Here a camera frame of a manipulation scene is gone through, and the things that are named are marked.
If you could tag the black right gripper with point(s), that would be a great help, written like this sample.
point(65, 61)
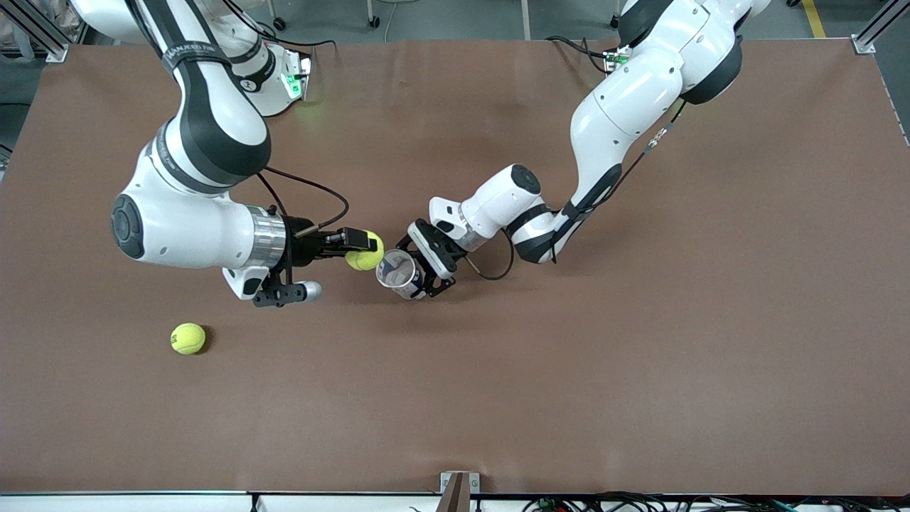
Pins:
point(304, 247)

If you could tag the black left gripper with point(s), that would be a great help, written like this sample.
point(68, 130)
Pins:
point(446, 278)

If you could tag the yellow tennis ball black print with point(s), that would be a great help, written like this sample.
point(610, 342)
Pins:
point(366, 262)

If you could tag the clear tennis ball can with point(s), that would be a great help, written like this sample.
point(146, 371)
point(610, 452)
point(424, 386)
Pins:
point(397, 269)

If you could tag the yellow tennis ball brown print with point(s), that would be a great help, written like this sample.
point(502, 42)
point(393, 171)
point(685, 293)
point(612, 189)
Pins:
point(188, 339)

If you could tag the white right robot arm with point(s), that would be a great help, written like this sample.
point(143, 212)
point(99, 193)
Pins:
point(192, 227)

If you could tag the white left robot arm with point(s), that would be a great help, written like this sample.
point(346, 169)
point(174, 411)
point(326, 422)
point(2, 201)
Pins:
point(625, 99)

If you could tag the brown paper table cover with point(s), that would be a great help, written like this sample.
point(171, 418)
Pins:
point(455, 391)

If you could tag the metal base connector plate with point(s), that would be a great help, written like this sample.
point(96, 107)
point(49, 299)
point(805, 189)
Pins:
point(304, 71)
point(615, 58)

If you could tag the white vertical pole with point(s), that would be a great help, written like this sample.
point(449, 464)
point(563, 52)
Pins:
point(525, 18)

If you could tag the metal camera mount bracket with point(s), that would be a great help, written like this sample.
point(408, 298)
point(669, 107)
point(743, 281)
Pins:
point(458, 494)

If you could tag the aluminium frame profile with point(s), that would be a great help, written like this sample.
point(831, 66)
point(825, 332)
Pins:
point(53, 50)
point(864, 44)

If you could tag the white table edge rail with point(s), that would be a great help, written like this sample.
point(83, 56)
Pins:
point(106, 503)

